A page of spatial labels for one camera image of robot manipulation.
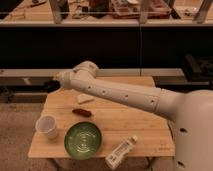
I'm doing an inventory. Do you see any white eraser block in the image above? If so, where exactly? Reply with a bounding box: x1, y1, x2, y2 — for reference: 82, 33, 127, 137
77, 94, 94, 104

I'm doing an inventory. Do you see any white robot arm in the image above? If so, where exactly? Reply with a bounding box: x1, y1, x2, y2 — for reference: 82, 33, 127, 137
44, 61, 213, 171

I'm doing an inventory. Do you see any brown oblong object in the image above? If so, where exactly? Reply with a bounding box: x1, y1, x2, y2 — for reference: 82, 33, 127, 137
72, 108, 92, 117

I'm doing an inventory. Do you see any green round plate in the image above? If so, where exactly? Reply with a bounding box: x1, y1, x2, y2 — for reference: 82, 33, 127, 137
64, 121, 102, 160

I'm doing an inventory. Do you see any wooden folding table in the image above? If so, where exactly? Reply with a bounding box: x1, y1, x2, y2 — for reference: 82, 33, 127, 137
27, 76, 177, 159

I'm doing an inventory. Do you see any white squeeze bottle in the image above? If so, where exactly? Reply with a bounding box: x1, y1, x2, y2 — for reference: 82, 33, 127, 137
105, 135, 138, 170

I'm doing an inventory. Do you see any long background workbench shelf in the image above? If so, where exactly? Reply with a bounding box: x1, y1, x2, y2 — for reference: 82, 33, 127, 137
0, 0, 213, 84

